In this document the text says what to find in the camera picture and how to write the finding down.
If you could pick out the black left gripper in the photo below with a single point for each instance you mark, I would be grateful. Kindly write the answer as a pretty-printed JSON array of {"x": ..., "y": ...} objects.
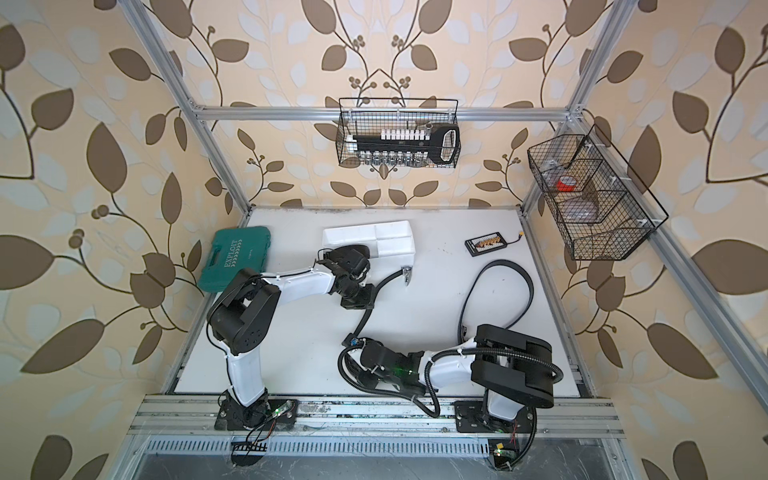
[{"x": 367, "y": 303}]

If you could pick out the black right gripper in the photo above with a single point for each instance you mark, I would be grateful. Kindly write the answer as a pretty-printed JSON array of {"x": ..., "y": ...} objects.
[{"x": 366, "y": 383}]

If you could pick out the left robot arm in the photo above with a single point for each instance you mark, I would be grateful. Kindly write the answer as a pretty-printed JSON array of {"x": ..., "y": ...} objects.
[{"x": 242, "y": 314}]

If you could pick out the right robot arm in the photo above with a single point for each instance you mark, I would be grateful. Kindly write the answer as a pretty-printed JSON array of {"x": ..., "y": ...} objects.
[{"x": 515, "y": 370}]

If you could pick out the white divided storage box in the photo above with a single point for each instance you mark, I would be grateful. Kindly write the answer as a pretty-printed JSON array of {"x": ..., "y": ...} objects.
[{"x": 390, "y": 240}]

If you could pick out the green tool case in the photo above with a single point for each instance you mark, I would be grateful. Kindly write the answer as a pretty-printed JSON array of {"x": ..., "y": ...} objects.
[{"x": 232, "y": 250}]

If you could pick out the black parallel charging board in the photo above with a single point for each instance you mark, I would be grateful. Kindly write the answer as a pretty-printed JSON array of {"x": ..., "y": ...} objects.
[{"x": 489, "y": 243}]

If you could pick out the black socket holder set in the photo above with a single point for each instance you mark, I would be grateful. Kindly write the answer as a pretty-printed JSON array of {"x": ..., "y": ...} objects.
[{"x": 428, "y": 145}]

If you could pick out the red item in basket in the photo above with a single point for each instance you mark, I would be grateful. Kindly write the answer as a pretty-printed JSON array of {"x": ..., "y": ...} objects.
[{"x": 566, "y": 183}]

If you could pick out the back wire basket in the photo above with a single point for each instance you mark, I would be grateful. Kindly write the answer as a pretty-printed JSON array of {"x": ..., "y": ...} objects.
[{"x": 367, "y": 114}]

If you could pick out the wire basket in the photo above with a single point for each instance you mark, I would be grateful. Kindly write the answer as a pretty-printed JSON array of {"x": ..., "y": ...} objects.
[
  {"x": 367, "y": 114},
  {"x": 611, "y": 211}
]

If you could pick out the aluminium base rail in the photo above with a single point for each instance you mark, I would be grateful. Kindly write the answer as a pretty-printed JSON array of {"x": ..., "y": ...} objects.
[{"x": 375, "y": 417}]

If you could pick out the right wire basket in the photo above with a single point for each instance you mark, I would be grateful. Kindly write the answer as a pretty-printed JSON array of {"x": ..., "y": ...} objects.
[{"x": 611, "y": 211}]

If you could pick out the aluminium frame post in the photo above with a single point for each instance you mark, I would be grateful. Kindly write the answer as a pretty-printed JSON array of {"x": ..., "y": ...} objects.
[{"x": 137, "y": 16}]

